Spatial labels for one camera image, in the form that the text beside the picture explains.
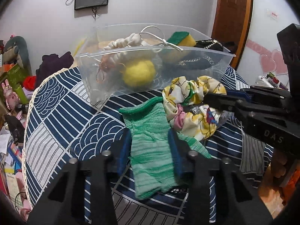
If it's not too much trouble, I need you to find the green knitted glove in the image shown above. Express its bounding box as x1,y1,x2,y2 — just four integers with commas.
118,96,213,201

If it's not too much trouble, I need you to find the yellow floral scrunchie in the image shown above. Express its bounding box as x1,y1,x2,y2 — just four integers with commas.
162,76,233,141

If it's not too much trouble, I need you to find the black embroidered pouch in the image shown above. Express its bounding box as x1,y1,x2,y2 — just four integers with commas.
176,39,224,70

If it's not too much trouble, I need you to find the green yellow sponge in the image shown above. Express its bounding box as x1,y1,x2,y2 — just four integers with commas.
160,31,196,62

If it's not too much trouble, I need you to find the yellow fuzzy ball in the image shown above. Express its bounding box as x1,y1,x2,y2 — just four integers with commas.
122,59,156,88

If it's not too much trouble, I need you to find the blue white patterned tablecloth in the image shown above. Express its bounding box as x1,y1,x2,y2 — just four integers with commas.
22,68,273,224

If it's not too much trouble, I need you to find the brown wooden door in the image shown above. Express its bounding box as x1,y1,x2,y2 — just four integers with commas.
211,0,254,69

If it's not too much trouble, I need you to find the clear plastic storage bin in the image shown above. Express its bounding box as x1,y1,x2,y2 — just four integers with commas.
75,23,234,103

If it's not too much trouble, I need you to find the dark purple clothing pile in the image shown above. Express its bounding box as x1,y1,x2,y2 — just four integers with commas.
34,51,74,89

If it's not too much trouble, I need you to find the pink rabbit toy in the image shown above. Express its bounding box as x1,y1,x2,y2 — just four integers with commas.
1,79,20,111

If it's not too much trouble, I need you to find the green cardboard box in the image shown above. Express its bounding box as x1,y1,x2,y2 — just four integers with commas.
1,64,29,104

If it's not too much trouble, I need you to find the grey green plush toy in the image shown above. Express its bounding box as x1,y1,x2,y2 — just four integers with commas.
2,36,29,69

